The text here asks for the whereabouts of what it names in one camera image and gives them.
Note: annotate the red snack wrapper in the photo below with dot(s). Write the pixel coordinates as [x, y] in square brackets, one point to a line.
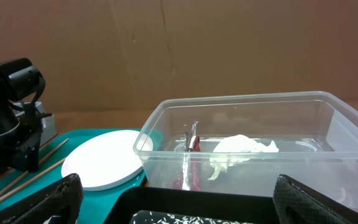
[189, 178]

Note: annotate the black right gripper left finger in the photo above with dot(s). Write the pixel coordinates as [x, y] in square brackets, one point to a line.
[59, 202]

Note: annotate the clear plastic bin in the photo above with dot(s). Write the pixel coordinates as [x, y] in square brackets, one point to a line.
[316, 133]

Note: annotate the white napkin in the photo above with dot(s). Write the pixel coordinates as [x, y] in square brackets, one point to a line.
[237, 144]

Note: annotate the teal plastic tray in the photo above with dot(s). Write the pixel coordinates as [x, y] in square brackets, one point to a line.
[95, 206]

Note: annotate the white round plate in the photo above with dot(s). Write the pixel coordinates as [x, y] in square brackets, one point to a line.
[108, 160]

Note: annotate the spilled white rice pile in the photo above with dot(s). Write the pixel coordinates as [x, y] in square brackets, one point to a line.
[149, 217]

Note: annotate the black tray bin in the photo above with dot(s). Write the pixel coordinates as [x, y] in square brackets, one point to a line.
[230, 207]

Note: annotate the wooden chopstick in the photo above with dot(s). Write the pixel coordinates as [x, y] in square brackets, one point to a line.
[30, 181]
[24, 174]

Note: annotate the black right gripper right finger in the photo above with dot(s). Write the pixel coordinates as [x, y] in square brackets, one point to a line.
[296, 203]

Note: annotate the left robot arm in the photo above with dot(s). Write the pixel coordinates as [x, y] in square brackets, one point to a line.
[21, 85]

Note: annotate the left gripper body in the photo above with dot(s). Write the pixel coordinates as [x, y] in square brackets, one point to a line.
[20, 145]

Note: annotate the grey dishwasher rack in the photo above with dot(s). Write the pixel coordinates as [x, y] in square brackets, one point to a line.
[50, 130]

